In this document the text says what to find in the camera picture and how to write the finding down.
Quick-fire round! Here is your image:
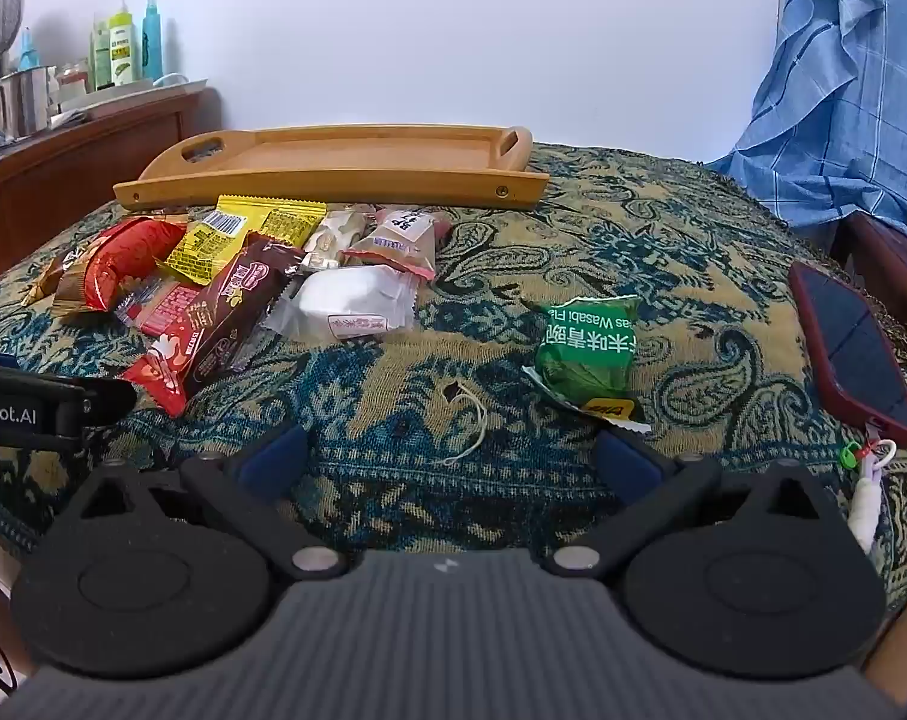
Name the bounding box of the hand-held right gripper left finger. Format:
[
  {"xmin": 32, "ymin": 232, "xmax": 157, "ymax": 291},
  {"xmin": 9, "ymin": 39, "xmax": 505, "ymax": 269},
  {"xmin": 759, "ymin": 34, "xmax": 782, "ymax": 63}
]
[{"xmin": 78, "ymin": 424, "xmax": 349, "ymax": 581}]

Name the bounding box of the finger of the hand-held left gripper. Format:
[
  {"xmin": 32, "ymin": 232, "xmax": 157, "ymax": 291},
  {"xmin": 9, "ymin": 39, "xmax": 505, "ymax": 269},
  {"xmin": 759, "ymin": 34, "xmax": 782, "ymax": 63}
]
[{"xmin": 0, "ymin": 361, "xmax": 137, "ymax": 436}]

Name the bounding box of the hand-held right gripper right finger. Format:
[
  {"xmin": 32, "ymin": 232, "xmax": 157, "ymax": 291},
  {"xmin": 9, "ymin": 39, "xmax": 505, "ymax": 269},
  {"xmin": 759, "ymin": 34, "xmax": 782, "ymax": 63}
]
[{"xmin": 543, "ymin": 427, "xmax": 825, "ymax": 581}]

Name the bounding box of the red pink-label packet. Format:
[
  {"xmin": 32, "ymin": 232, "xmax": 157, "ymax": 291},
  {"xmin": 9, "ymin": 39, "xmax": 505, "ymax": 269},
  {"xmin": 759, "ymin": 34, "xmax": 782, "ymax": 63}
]
[{"xmin": 118, "ymin": 276, "xmax": 200, "ymax": 338}]

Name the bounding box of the green pea snack packet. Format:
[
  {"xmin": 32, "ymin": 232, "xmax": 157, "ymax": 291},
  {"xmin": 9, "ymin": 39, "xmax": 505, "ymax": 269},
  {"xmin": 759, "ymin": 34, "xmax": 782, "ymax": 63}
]
[{"xmin": 520, "ymin": 294, "xmax": 653, "ymax": 434}]

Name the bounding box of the brown packet with black-white print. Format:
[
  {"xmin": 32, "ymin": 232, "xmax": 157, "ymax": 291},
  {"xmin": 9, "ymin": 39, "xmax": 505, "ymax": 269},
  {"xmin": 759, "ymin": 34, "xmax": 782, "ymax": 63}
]
[{"xmin": 20, "ymin": 246, "xmax": 86, "ymax": 308}]

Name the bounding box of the red and gold snack packet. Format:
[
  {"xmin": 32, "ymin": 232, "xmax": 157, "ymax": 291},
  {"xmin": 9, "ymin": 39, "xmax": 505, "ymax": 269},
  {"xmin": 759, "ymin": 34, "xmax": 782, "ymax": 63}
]
[{"xmin": 52, "ymin": 216, "xmax": 189, "ymax": 320}]

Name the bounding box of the dark brown chocolate bar packet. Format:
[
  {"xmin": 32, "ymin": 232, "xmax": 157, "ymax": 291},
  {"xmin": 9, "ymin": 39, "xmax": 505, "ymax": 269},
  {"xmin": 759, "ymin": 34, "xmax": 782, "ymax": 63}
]
[{"xmin": 183, "ymin": 232, "xmax": 306, "ymax": 400}]

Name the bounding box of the clear packet with white pastry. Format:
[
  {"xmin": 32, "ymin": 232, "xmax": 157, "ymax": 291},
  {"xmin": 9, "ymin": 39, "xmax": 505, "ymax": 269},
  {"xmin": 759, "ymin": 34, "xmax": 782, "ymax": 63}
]
[{"xmin": 262, "ymin": 262, "xmax": 418, "ymax": 344}]

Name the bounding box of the yellow snack packet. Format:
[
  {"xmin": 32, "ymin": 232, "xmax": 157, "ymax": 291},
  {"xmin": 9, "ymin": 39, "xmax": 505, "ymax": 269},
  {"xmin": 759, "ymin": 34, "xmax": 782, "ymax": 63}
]
[{"xmin": 157, "ymin": 195, "xmax": 329, "ymax": 287}]

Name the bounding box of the clear packet of cream biscuits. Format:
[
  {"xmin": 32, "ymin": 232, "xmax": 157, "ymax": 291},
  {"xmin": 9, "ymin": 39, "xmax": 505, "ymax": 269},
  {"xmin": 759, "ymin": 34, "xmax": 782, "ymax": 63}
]
[{"xmin": 301, "ymin": 208, "xmax": 373, "ymax": 272}]

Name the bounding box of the pink label bun packet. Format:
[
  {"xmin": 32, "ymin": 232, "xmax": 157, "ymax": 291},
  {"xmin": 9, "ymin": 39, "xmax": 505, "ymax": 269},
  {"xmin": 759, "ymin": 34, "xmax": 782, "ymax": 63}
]
[{"xmin": 343, "ymin": 208, "xmax": 452, "ymax": 284}]

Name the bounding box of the wooden tray with handles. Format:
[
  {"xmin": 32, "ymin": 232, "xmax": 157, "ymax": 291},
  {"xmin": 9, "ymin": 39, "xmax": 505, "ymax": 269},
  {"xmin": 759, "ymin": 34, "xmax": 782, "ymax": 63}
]
[{"xmin": 113, "ymin": 125, "xmax": 550, "ymax": 211}]

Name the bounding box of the white thread loop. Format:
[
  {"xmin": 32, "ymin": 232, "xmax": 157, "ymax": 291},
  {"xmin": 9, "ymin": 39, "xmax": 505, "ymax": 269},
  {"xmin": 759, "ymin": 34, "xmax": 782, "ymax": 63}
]
[{"xmin": 432, "ymin": 379, "xmax": 492, "ymax": 466}]

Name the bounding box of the brown wooden cabinet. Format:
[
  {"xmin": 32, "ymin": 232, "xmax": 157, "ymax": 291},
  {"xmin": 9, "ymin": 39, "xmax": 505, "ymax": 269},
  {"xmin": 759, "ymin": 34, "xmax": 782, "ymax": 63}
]
[{"xmin": 0, "ymin": 86, "xmax": 221, "ymax": 290}]

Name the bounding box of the phone in red case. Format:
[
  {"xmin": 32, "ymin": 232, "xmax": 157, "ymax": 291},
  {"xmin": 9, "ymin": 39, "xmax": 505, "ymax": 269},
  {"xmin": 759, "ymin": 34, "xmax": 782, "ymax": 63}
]
[{"xmin": 788, "ymin": 260, "xmax": 907, "ymax": 451}]

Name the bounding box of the white rectangular tray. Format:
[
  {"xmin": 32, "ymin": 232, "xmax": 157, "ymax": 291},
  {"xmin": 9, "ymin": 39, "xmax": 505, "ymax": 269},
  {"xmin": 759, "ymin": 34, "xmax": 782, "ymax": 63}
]
[{"xmin": 52, "ymin": 75, "xmax": 210, "ymax": 121}]

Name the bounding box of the steel mug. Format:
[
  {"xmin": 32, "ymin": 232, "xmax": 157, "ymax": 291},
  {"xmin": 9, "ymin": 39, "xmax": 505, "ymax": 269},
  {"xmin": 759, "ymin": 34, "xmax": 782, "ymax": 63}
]
[{"xmin": 0, "ymin": 66, "xmax": 55, "ymax": 147}]

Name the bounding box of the dark wooden furniture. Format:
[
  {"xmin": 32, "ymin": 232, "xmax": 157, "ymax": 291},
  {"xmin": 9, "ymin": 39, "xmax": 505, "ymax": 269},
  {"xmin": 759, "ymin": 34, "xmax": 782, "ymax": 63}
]
[{"xmin": 828, "ymin": 210, "xmax": 907, "ymax": 331}]

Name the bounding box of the glass jar with red contents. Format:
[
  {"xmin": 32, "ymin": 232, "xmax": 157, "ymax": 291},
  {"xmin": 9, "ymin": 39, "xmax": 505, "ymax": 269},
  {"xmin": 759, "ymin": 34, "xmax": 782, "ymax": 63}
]
[{"xmin": 54, "ymin": 60, "xmax": 92, "ymax": 95}]

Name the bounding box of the light green bottle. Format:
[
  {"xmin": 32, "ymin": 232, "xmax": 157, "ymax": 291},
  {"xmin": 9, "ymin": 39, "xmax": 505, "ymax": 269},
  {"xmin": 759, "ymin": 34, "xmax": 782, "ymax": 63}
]
[{"xmin": 87, "ymin": 11, "xmax": 113, "ymax": 91}]

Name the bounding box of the white bottle with green label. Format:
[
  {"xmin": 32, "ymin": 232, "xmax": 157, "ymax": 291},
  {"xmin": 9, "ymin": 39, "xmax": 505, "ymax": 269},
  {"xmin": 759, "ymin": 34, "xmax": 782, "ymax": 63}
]
[{"xmin": 108, "ymin": 7, "xmax": 139, "ymax": 87}]

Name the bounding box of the tall teal spray bottle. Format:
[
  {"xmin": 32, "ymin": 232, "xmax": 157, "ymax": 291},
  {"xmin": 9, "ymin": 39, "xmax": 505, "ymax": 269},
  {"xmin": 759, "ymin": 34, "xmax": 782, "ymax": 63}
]
[{"xmin": 140, "ymin": 0, "xmax": 165, "ymax": 80}]

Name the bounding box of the blue plaid shirt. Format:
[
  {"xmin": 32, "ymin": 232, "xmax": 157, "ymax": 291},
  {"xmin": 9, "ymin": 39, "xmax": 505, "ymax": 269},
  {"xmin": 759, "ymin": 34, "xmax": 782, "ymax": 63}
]
[{"xmin": 708, "ymin": 0, "xmax": 907, "ymax": 245}]

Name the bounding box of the white phone charm strap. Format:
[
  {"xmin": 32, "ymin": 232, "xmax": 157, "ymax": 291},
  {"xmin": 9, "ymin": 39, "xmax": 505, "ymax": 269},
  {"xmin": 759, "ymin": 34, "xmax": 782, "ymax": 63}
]
[{"xmin": 838, "ymin": 437, "xmax": 899, "ymax": 552}]

